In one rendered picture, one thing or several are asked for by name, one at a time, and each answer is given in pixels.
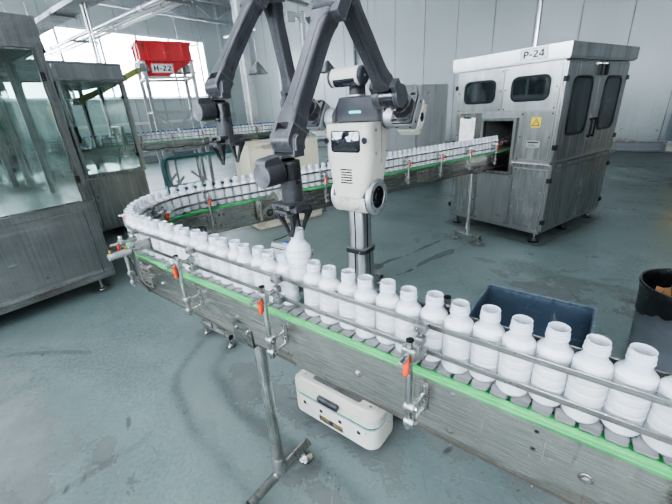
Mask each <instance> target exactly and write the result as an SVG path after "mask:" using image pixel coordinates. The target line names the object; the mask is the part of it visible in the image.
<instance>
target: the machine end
mask: <svg viewBox="0 0 672 504"><path fill-rule="evenodd" d="M639 50H640V47H636V46H627V45H617V44H607V43H597V42H587V41H577V40H572V41H566V42H560V43H554V44H548V45H542V46H536V47H531V48H525V49H519V50H513V51H507V52H501V53H495V54H490V55H484V56H478V57H472V58H466V59H460V60H454V62H453V72H454V74H459V82H458V86H457V87H456V91H458V97H457V112H456V128H455V141H452V142H453V143H454V142H458V136H459V124H460V116H477V119H476V129H475V139H479V138H483V137H489V136H496V135H498V139H502V138H506V137H509V138H510V137H512V139H511V140H508V142H507V143H508V144H509V143H511V146H506V147H503V148H508V147H510V155H509V163H508V165H504V166H500V167H496V168H492V169H487V170H483V171H480V173H477V174H474V181H473V192H472V203H471V214H470V219H474V220H478V221H483V222H487V223H491V224H495V225H499V226H503V227H507V228H512V229H516V230H520V231H524V232H528V233H532V235H533V236H532V238H528V239H527V241H528V242H530V243H538V242H539V240H538V239H535V235H536V234H537V235H538V234H540V233H542V232H545V231H547V230H549V229H551V228H553V227H556V228H557V229H561V230H565V229H567V227H566V226H564V225H563V224H564V223H565V222H567V221H569V220H571V219H573V218H576V217H578V216H580V217H582V218H591V216H590V215H588V212H589V211H592V210H594V209H596V207H597V206H598V202H599V201H600V200H601V198H602V197H601V196H600V193H601V189H602V184H603V180H604V176H605V171H606V167H607V165H609V163H610V161H609V160H608V158H609V154H610V153H614V152H616V149H611V145H612V141H613V137H616V133H615V128H616V123H617V119H618V115H619V110H620V106H621V101H622V97H623V93H624V88H625V84H626V80H629V77H630V75H628V71H629V67H630V63H629V61H635V60H636V59H638V54H639ZM469 177H470V174H466V175H462V176H458V177H453V178H452V188H451V201H450V202H448V205H449V206H450V214H453V215H456V216H457V217H456V220H453V223H461V222H462V221H461V220H459V219H458V218H459V216H461V217H465V218H466V213H467V201H468V189H469ZM583 214H584V215H583ZM560 224H561V225H560Z"/></svg>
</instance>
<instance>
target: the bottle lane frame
mask: <svg viewBox="0 0 672 504"><path fill-rule="evenodd" d="M138 258H139V262H142V264H143V265H145V266H148V267H149V270H150V274H151V275H153V276H155V277H154V278H152V281H153V284H154V289H153V288H151V287H149V286H148V288H149V289H150V291H151V292H152V293H154V294H156V295H158V296H160V297H162V298H164V299H166V300H168V301H170V302H172V303H174V304H176V305H178V306H180V307H182V308H184V309H185V308H186V305H185V302H183V300H182V299H183V293H182V289H181V286H180V282H179V278H175V277H174V274H173V270H172V269H169V270H165V267H167V266H169V265H165V264H164V263H160V262H158V261H155V260H153V259H151V258H148V257H147V256H146V257H145V256H143V255H138ZM182 274H183V278H184V282H185V286H186V290H187V294H188V297H192V296H194V295H196V294H197V293H198V291H197V289H196V288H197V287H196V286H199V287H200V290H201V294H199V295H198V296H197V297H195V298H193V299H192V301H191V305H192V308H193V307H195V306H197V305H199V304H200V300H199V296H201V297H202V299H203V303H204V304H202V305H201V306H199V307H197V308H195V309H194V312H193V313H194V314H196V315H198V316H200V317H202V318H204V319H206V320H208V321H210V322H211V323H213V324H215V325H217V326H219V327H221V328H223V329H225V330H227V331H229V332H231V333H233V334H234V329H233V324H232V322H233V321H234V319H236V320H238V321H240V322H243V323H245V324H247V325H248V326H249V327H250V329H251V330H252V335H253V341H254V344H255V345H257V346H259V347H261V348H263V349H265V350H267V351H268V349H269V348H268V343H266V341H265V338H266V330H265V323H264V317H263V314H262V315H260V314H259V311H258V306H257V304H254V305H253V306H251V305H250V302H251V301H253V300H254V299H251V298H248V296H243V295H241V294H240V293H236V292H233V290H232V291H231V290H228V289H226V288H223V287H221V286H220V285H216V284H213V283H211V282H208V281H207V280H203V279H201V278H198V277H196V276H193V275H191V274H190V273H189V274H188V273H186V272H184V271H182ZM148 288H147V289H148ZM267 306H268V305H267ZM280 309H281V308H280ZM280 309H276V308H273V307H272V305H271V306H268V312H269V319H270V325H271V332H272V336H274V337H275V336H276V335H278V334H279V333H281V332H282V331H283V330H282V326H281V322H284V323H286V328H287V332H284V333H283V334H285V335H287V336H288V344H286V345H285V346H284V347H282V348H281V349H280V350H278V355H277V356H278V357H280V358H282V359H284V360H286V361H288V362H290V363H292V364H294V365H296V366H298V367H300V368H302V369H304V370H306V371H308V372H310V373H312V374H314V375H316V376H318V377H320V378H322V379H324V380H326V381H328V382H330V383H331V384H333V385H335V386H337V387H339V388H341V389H343V390H345V391H347V392H349V393H351V394H353V395H355V396H357V397H359V398H361V399H363V400H365V401H367V402H369V403H371V404H373V405H375V406H377V407H379V408H381V409H383V410H385V411H387V412H389V413H391V414H392V415H394V416H396V417H398V418H400V419H402V420H403V419H404V413H405V410H404V409H403V405H404V402H405V377H404V376H403V370H402V367H401V368H400V367H398V365H397V363H398V361H399V360H400V359H401V358H399V357H396V356H394V355H392V354H391V352H392V350H391V351H390V352H389V353H386V352H384V351H381V350H379V349H378V346H379V345H378V346H376V347H371V346H369V345H366V344H365V341H366V340H367V339H366V340H365V341H363V342H359V341H356V340H354V339H352V337H353V336H354V335H353V336H351V337H346V336H344V335H341V332H342V331H341V332H339V333H336V332H334V331H331V330H330V329H329V328H330V327H329V328H327V329H326V328H324V327H321V326H319V323H318V324H314V323H311V322H309V319H308V320H304V319H301V318H299V315H298V316H293V315H291V314H289V312H288V313H286V312H283V311H281V310H280ZM283 334H282V335H281V336H279V337H278V338H276V349H277V348H278V347H280V346H281V345H282V344H283V343H284V340H283ZM421 362H422V361H421ZM421 362H419V363H418V364H414V363H413V389H412V401H414V402H415V401H416V399H417V398H418V396H419V395H420V394H421V393H422V392H421V391H420V390H421V381H424V382H426V383H428V384H429V387H428V394H425V395H424V396H423V397H425V398H428V406H427V409H425V408H424V410H423V411H422V412H421V413H420V415H419V416H418V418H417V422H418V424H417V426H416V427H418V428H420V429H422V430H424V431H426V432H428V433H430V434H432V435H434V436H436V437H438V438H440V439H442V440H444V441H446V442H448V443H450V444H451V445H453V446H455V447H457V448H459V449H461V450H463V451H465V452H467V453H469V454H471V455H473V456H475V457H477V458H479V459H481V460H483V461H485V462H487V463H489V464H491V465H493V466H495V467H497V468H499V469H501V470H503V471H505V472H507V473H509V474H511V475H512V476H514V477H516V478H518V479H520V480H522V481H524V482H526V483H528V484H530V485H532V486H534V487H536V488H538V489H540V490H542V491H544V492H546V493H548V494H550V495H552V496H554V497H556V498H558V499H560V500H562V501H564V502H566V503H568V504H672V466H670V465H668V464H665V463H664V461H663V458H662V455H659V456H658V459H657V460H655V459H652V458H650V457H647V456H645V455H642V454H640V453H637V452H635V451H634V450H633V446H632V444H631V443H629V445H628V448H625V447H622V446H620V445H617V444H615V443H612V442H610V441H607V440H606V439H605V435H604V433H603V432H602V433H601V435H600V437H597V436H595V435H592V434H590V433H587V432H585V431H582V430H580V429H579V424H578V423H577V422H576V423H575V425H574V426H573V427H572V426H570V425H567V424H565V423H562V422H560V421H557V420H555V417H554V413H553V412H552V414H551V416H550V417H547V416H545V415H542V414H540V413H537V412H534V411H532V405H531V404H529V406H528V407H527V408H524V407H522V406H519V405H517V404H514V403H512V402H511V401H510V398H511V396H508V397H507V399H506V400H504V399H502V398H499V397H497V396H494V395H492V394H490V391H491V389H490V388H489V389H488V390H487V391H486V392H484V391H482V390H479V389H477V388H474V387H472V386H471V384H472V381H470V382H469V383H468V384H464V383H462V382H459V381H457V380H454V379H453V377H454V374H452V375H451V376H450V377H447V376H444V375H442V374H439V373H437V367H436V368H435V369H434V370H433V371H432V370H429V369H427V368H424V367H422V366H421Z"/></svg>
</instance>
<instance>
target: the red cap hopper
mask: <svg viewBox="0 0 672 504"><path fill-rule="evenodd" d="M190 45H191V42H178V41H156V40H134V41H133V42H132V44H131V45H130V49H132V53H133V57H134V61H135V63H134V64H136V63H144V64H145V63H146V64H147V66H148V67H149V69H150V72H147V70H146V71H143V72H141V73H142V74H143V76H144V77H143V78H142V74H141V73H139V74H138V78H139V82H140V86H141V90H142V95H143V99H144V103H145V107H146V111H147V115H148V119H149V123H150V127H151V131H154V132H155V128H154V124H153V119H152V117H153V118H154V122H155V126H156V130H157V131H159V133H160V134H161V129H160V125H159V122H160V123H161V124H162V125H164V126H166V124H165V123H164V122H162V121H161V120H160V119H158V116H159V117H160V118H161V119H163V120H164V121H165V122H167V123H168V124H169V125H170V126H173V124H172V123H171V122H169V121H168V120H167V119H165V118H164V117H163V116H161V115H160V114H166V113H184V112H189V113H188V114H187V115H186V117H185V118H184V119H183V121H182V122H181V125H183V124H184V122H185V121H186V120H187V118H188V117H189V116H190V114H191V118H192V119H191V121H190V122H189V123H188V124H189V125H191V124H192V123H193V128H197V125H196V120H195V118H194V117H193V114H192V99H191V94H190V89H189V84H188V81H190V80H192V82H193V87H194V92H195V98H196V99H198V98H200V97H199V92H198V86H197V81H196V76H195V70H194V65H193V62H194V59H192V57H191V52H190V47H189V46H190ZM188 64H189V66H190V72H191V76H187V74H186V69H185V66H186V65H188ZM181 68H182V73H183V76H171V75H173V74H174V73H175V72H177V71H178V70H180V69H181ZM149 79H161V80H149ZM144 82H145V84H146V88H147V92H148V97H149V101H150V105H151V109H152V112H151V111H150V107H149V103H148V99H147V94H146V90H145V86H144ZM150 82H184V83H185V88H186V93H187V98H188V103H189V108H190V109H187V110H168V111H156V108H155V104H154V99H153V95H152V91H151V87H150ZM155 134H156V132H155ZM156 152H157V156H158V160H159V164H160V168H161V172H162V176H163V181H164V185H165V189H168V188H167V183H166V179H165V175H164V171H163V167H162V157H161V153H160V151H156ZM199 158H200V163H201V168H202V173H203V175H202V179H203V182H204V183H205V184H206V181H207V180H209V179H207V175H206V170H205V165H204V160H203V156H199ZM207 160H208V165H209V170H210V175H211V181H212V183H214V182H215V176H214V171H213V166H212V160H211V155H207ZM166 169H167V173H168V177H169V181H170V185H171V187H176V188H178V186H180V185H187V184H189V183H193V184H196V182H200V181H194V182H188V183H182V181H183V180H184V178H185V177H184V176H183V177H182V178H181V180H180V181H179V182H178V184H175V185H173V180H174V178H175V177H176V176H177V173H175V174H174V176H173V177H172V176H171V172H170V168H169V163H168V160H167V161H166Z"/></svg>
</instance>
